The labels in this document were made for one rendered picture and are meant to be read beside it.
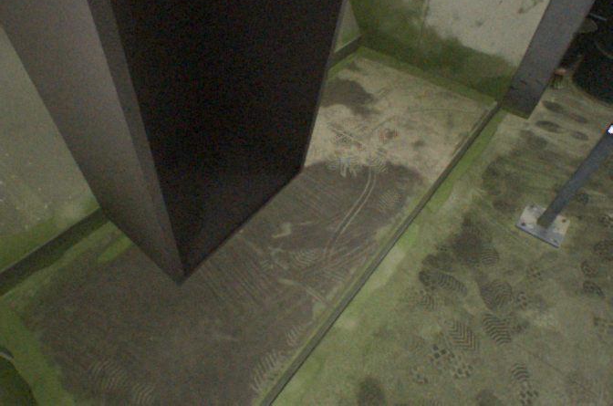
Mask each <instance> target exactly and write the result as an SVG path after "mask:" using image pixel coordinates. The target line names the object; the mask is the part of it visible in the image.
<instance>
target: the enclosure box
mask: <svg viewBox="0 0 613 406"><path fill-rule="evenodd" d="M347 2H348V0H0V24H1V26H2V28H3V29H4V31H5V33H6V35H7V37H8V39H9V41H10V42H11V44H12V46H13V48H14V50H15V52H16V53H17V55H18V57H19V59H20V61H21V62H22V64H23V66H24V68H25V70H26V72H27V74H28V76H29V77H30V79H31V81H32V82H33V84H34V86H35V88H36V91H37V92H38V94H39V96H40V98H41V99H42V101H43V102H44V104H45V106H46V108H47V111H48V112H49V114H50V116H51V118H52V120H53V121H54V122H55V124H56V126H57V129H58V130H59V132H60V134H61V136H62V138H63V140H64V141H65V143H66V144H67V146H68V149H69V150H70V152H71V154H72V156H73V158H74V160H75V161H76V163H77V165H78V167H79V169H80V170H81V172H82V174H83V176H84V178H85V180H86V181H87V183H88V186H89V188H90V190H91V191H92V192H93V194H94V196H95V198H96V200H97V201H98V203H99V206H100V208H101V210H102V211H103V213H104V214H105V216H106V217H107V218H108V219H109V220H110V221H111V222H112V223H113V224H115V225H116V226H117V227H118V228H119V229H120V230H121V232H123V233H124V234H125V235H126V236H127V237H128V238H129V239H130V240H131V241H132V242H133V243H134V244H135V245H136V246H137V247H138V248H139V249H140V250H141V251H142V252H143V253H144V254H145V255H146V256H147V257H149V258H150V259H151V260H152V261H153V262H154V263H155V264H156V265H157V266H158V267H159V268H160V269H161V270H162V271H163V272H164V273H165V274H166V275H168V276H169V277H170V278H171V279H172V280H173V281H174V282H175V283H176V284H177V285H178V286H180V285H181V284H182V283H183V282H184V281H186V280H187V279H188V278H189V277H190V276H191V275H192V274H193V273H194V272H195V271H196V270H197V269H199V268H200V267H201V266H202V265H203V264H204V263H205V262H206V261H207V260H208V259H209V258H210V257H212V256H213V255H214V254H215V253H216V252H217V251H218V250H219V249H220V248H221V247H222V246H223V245H225V244H226V243H227V242H228V241H229V240H230V239H231V238H232V237H233V236H234V235H235V234H237V233H238V232H239V231H240V230H241V229H242V228H243V227H244V226H245V225H246V224H247V223H248V222H249V221H251V220H252V219H253V218H254V217H255V216H256V215H257V214H258V213H259V212H260V211H261V210H262V209H264V208H265V207H266V206H267V205H268V204H269V203H270V202H271V201H272V200H273V199H274V198H275V197H276V196H277V195H278V194H279V193H281V192H282V191H283V190H284V189H285V188H286V187H287V185H289V184H290V183H291V182H292V181H293V180H294V179H295V178H296V177H297V176H298V175H299V174H300V173H302V171H303V169H304V165H305V161H306V157H307V152H308V148H309V144H310V142H311V138H312V134H313V130H314V127H315V124H316V120H317V114H318V110H319V107H320V103H321V99H322V96H323V92H324V89H325V85H326V82H327V75H328V72H329V69H330V65H331V61H332V57H333V55H334V51H335V47H336V43H337V40H338V34H339V30H340V27H341V23H342V20H343V16H344V13H345V9H346V5H347Z"/></svg>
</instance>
